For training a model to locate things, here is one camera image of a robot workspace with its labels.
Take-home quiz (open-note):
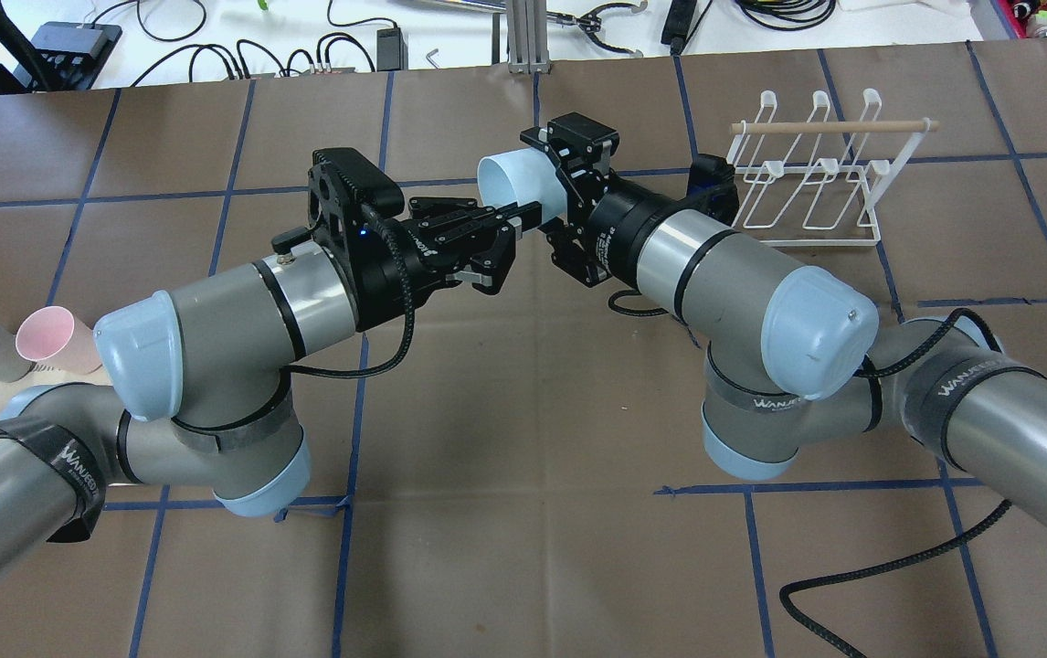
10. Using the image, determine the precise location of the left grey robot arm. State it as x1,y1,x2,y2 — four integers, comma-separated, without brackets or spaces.
0,190,542,578

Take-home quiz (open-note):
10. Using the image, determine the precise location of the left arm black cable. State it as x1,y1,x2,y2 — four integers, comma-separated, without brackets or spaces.
286,203,418,380

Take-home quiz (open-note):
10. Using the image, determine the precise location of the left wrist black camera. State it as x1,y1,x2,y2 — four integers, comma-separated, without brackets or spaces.
308,147,406,249

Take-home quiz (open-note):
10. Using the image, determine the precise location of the white wire cup rack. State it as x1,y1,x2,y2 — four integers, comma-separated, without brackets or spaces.
727,88,941,249

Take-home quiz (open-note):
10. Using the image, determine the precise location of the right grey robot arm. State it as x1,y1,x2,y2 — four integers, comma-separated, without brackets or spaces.
520,112,1047,527

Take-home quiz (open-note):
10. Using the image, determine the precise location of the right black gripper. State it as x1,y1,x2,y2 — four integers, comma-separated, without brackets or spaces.
520,112,674,288

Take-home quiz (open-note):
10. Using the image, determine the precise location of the cream plastic tray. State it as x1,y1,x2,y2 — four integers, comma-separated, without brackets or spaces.
0,364,111,419

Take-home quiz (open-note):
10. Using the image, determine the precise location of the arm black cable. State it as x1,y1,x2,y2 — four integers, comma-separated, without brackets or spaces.
286,203,418,380
610,291,1013,658

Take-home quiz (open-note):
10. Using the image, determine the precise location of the pink plastic cup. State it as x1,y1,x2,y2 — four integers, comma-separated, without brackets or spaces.
15,305,102,375

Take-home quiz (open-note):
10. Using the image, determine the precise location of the black power adapter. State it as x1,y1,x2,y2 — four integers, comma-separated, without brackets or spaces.
375,27,409,71

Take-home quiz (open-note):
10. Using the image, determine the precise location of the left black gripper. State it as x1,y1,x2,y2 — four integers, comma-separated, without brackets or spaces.
354,196,545,332

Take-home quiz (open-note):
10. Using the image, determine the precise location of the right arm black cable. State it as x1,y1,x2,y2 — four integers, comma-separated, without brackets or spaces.
610,291,1013,658

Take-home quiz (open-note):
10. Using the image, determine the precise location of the aluminium frame post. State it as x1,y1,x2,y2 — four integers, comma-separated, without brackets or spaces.
505,0,550,74

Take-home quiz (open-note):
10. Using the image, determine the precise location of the wrist black camera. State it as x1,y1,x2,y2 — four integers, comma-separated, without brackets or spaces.
308,147,406,249
685,153,740,226

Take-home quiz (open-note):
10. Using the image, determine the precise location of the light blue plastic cup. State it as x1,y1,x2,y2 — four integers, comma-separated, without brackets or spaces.
476,147,569,222

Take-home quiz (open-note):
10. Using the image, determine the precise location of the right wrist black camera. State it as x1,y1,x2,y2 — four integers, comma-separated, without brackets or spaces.
685,153,740,226

